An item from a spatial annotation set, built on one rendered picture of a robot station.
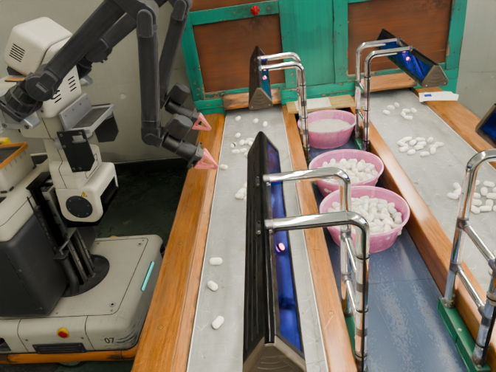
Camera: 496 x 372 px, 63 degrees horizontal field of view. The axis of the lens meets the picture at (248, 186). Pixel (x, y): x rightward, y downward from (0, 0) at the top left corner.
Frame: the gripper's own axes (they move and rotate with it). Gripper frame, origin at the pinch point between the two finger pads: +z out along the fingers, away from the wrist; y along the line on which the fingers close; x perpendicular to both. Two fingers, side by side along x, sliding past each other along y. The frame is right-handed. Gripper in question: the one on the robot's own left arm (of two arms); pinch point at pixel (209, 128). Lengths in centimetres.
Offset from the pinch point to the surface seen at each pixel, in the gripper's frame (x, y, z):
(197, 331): 7, -97, 11
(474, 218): -44, -65, 71
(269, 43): -37, 45, 8
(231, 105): -1.3, 38.9, 8.6
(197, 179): 9.9, -26.8, 3.3
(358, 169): -28, -28, 51
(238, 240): 1, -63, 18
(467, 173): -57, -94, 34
